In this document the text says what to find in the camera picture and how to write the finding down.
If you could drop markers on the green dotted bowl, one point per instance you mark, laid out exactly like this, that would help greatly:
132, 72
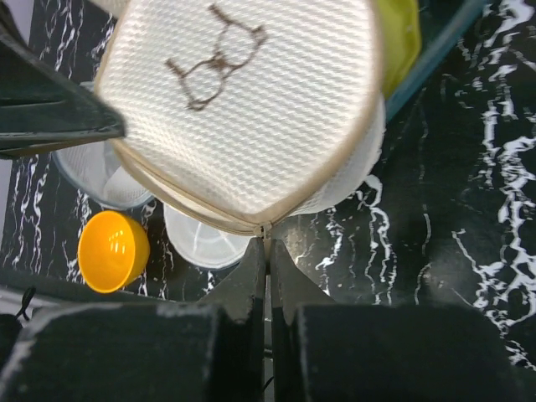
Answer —
400, 42

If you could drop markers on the teal transparent tray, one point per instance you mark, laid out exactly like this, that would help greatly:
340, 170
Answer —
442, 23

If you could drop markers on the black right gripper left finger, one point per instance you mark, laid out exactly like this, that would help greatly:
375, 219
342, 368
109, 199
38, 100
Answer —
242, 292

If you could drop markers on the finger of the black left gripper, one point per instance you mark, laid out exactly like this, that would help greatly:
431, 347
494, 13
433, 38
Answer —
41, 110

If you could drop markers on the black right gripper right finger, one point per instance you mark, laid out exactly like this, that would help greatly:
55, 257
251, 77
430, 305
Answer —
290, 287

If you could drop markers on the yellow plastic bowl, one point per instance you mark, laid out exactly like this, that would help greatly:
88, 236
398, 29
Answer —
113, 251

